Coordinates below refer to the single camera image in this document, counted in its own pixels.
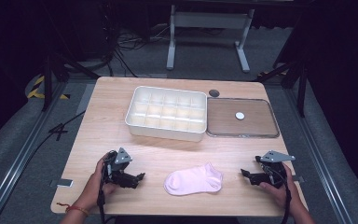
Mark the black tape floor mark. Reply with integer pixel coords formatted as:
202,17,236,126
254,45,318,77
48,122,70,142

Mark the white compartment storage box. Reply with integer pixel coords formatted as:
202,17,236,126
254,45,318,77
124,85,208,143

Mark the pink sock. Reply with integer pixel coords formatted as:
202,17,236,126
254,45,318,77
163,161,224,197

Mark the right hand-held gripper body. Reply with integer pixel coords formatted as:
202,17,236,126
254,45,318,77
255,149,296,189

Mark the bundle of black floor cables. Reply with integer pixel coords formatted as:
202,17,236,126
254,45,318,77
103,18,172,78

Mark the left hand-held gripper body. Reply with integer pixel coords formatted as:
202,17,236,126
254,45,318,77
103,147,138,189

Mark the yellow black floor tape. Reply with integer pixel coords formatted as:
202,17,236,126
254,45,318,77
26,75,72,101

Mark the aluminium floor rail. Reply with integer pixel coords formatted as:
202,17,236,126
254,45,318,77
0,79,68,224
282,87,357,224

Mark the person's left hand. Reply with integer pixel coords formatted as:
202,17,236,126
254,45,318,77
79,151,119,214

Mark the thin black floor cable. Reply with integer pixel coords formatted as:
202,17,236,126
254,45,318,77
24,109,87,162

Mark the white metal table frame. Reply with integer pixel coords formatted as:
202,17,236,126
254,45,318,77
165,3,256,75

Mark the person's right hand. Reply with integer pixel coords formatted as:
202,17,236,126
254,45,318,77
258,162,303,216

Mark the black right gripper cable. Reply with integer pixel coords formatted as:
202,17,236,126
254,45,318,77
280,174,294,224

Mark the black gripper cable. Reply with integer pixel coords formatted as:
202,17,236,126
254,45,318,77
280,174,294,224
96,181,107,224

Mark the red string bracelet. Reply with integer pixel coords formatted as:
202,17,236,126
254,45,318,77
56,202,90,218

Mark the black tripod stand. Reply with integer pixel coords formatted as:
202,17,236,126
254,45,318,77
41,51,101,113
254,54,310,119

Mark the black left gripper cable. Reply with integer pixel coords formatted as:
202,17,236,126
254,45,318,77
96,181,107,224

